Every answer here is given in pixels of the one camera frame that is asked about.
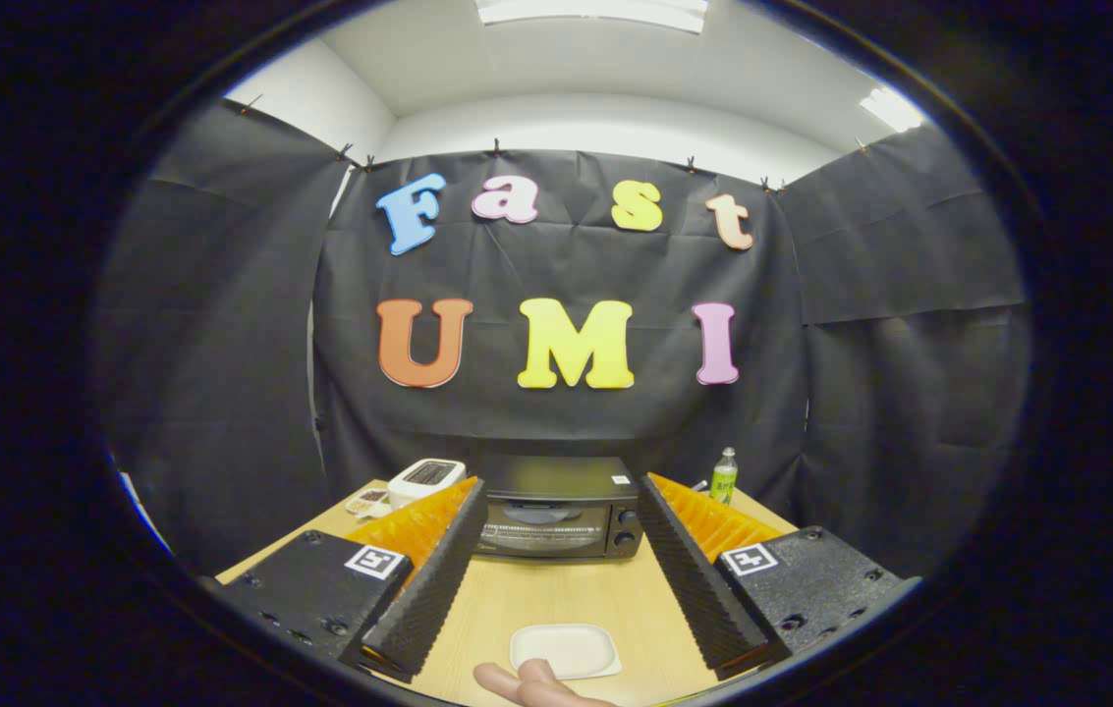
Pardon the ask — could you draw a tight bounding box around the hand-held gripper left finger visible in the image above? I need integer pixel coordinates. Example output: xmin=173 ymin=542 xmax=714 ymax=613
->
xmin=212 ymin=476 xmax=490 ymax=684

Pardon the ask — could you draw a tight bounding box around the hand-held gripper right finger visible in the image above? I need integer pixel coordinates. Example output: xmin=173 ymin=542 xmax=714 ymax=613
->
xmin=635 ymin=471 xmax=920 ymax=681

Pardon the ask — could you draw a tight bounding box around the white square plate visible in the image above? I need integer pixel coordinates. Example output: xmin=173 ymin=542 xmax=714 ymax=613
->
xmin=509 ymin=623 xmax=623 ymax=681

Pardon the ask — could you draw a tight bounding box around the black toaster oven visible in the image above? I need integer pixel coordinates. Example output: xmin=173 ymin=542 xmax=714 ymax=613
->
xmin=471 ymin=454 xmax=645 ymax=563

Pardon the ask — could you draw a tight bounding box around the white pop-up toaster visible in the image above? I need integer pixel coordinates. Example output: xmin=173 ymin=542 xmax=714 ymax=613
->
xmin=387 ymin=458 xmax=468 ymax=510

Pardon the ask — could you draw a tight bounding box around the green label drink bottle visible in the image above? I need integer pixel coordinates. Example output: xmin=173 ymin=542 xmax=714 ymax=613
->
xmin=709 ymin=447 xmax=740 ymax=506

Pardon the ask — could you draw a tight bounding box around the small ceiling light panel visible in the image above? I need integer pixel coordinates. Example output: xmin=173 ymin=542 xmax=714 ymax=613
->
xmin=859 ymin=86 xmax=928 ymax=134

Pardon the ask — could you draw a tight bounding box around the long ceiling light panel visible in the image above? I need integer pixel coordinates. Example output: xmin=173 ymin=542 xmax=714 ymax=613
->
xmin=473 ymin=0 xmax=710 ymax=35

